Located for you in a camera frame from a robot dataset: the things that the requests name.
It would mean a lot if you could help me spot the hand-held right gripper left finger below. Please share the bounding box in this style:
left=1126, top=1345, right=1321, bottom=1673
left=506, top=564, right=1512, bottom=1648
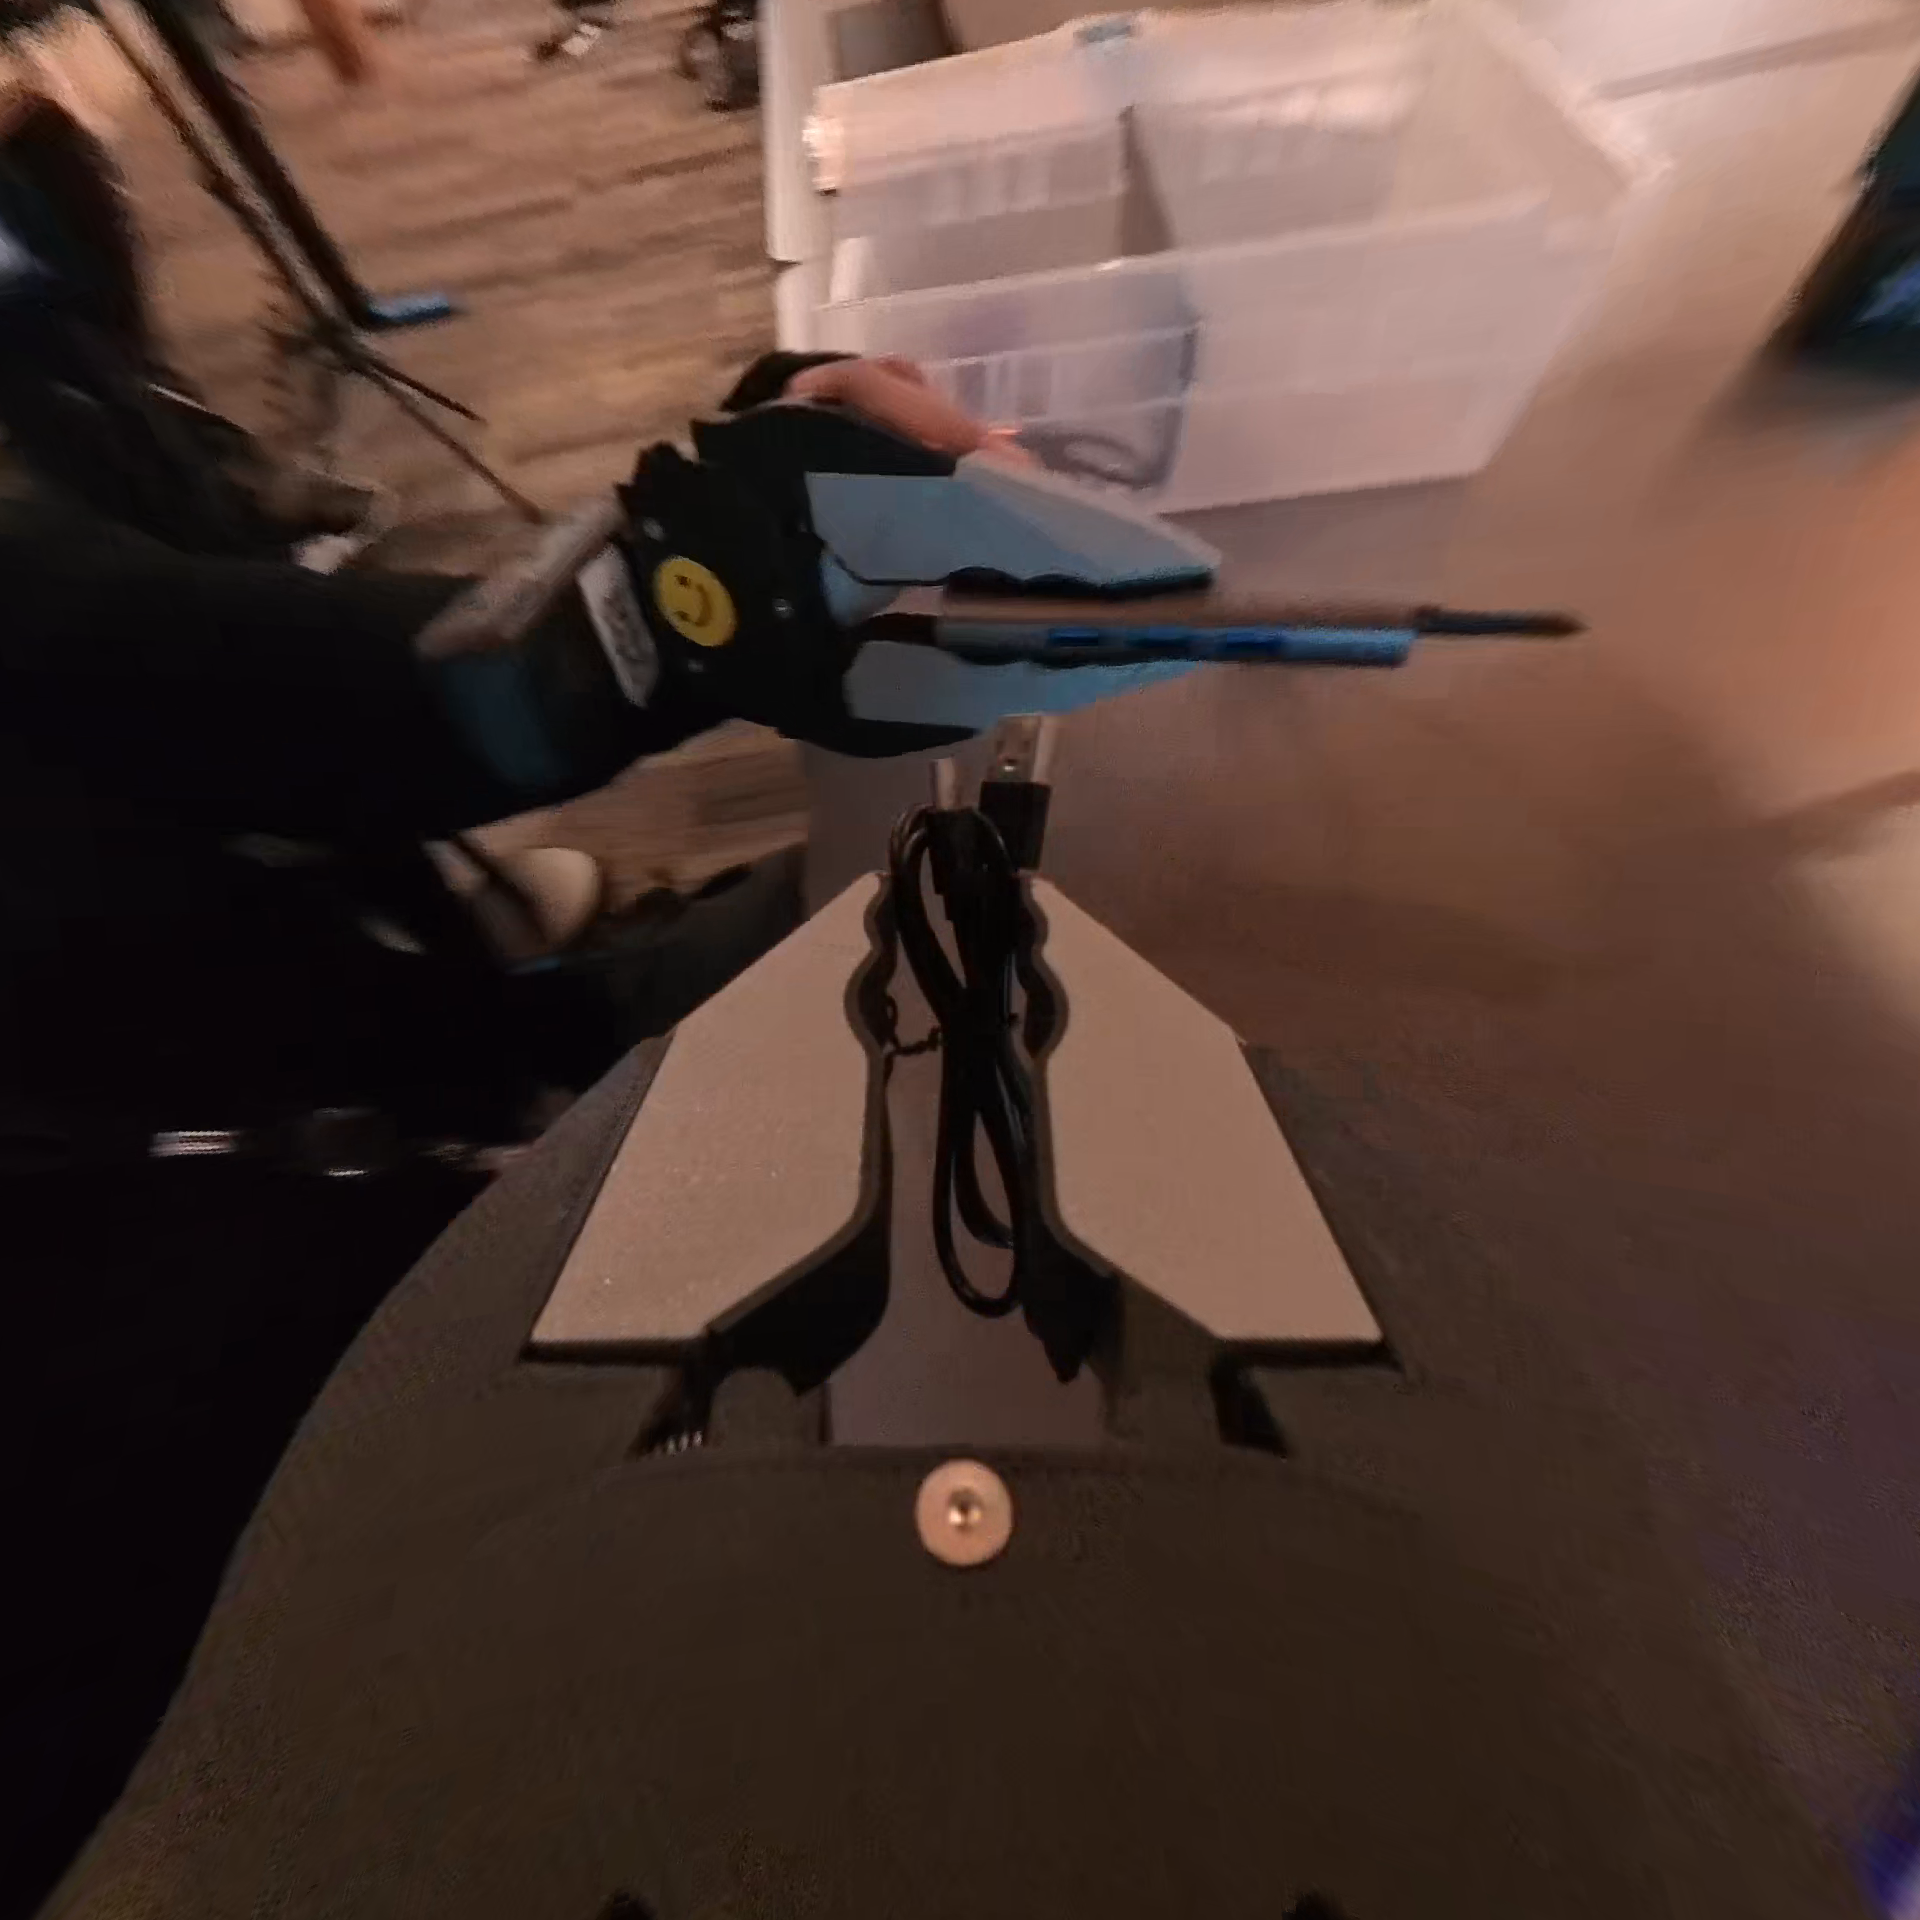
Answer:
left=528, top=866, right=904, bottom=1398

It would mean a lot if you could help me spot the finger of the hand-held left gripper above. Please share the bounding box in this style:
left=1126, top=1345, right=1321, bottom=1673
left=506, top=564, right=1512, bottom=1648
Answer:
left=804, top=452, right=1218, bottom=624
left=838, top=629, right=1203, bottom=726

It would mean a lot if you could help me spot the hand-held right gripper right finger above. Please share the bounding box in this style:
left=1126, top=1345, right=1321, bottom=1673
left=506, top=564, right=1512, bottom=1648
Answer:
left=1021, top=878, right=1391, bottom=1380

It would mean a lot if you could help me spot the black usb hub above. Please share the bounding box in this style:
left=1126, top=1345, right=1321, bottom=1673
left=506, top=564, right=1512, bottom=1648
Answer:
left=891, top=595, right=1590, bottom=670

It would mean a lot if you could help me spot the black usb cable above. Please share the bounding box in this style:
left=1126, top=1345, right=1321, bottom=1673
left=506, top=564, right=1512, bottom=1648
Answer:
left=883, top=711, right=1066, bottom=1321

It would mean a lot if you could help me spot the clear plastic bin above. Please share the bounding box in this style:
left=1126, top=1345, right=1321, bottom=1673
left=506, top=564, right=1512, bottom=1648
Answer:
left=804, top=14, right=1652, bottom=525

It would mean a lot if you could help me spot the person's left forearm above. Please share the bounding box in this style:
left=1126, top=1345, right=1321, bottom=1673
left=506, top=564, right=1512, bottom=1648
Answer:
left=0, top=497, right=599, bottom=878

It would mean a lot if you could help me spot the person's left hand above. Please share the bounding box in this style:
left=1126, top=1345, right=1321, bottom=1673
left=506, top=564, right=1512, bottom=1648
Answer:
left=792, top=354, right=1041, bottom=476

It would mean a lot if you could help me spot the person's white shoe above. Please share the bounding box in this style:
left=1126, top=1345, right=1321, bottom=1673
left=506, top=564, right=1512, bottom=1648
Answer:
left=496, top=847, right=604, bottom=930

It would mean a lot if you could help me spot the black tripod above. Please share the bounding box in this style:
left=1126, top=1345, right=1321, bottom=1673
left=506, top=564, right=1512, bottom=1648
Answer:
left=93, top=0, right=547, bottom=525

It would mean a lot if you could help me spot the small black desk device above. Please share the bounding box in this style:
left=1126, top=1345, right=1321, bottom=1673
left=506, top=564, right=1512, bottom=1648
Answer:
left=1786, top=118, right=1920, bottom=373

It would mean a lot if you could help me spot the dark wire bundle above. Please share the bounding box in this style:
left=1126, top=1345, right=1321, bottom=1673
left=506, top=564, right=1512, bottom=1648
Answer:
left=1041, top=321, right=1208, bottom=497

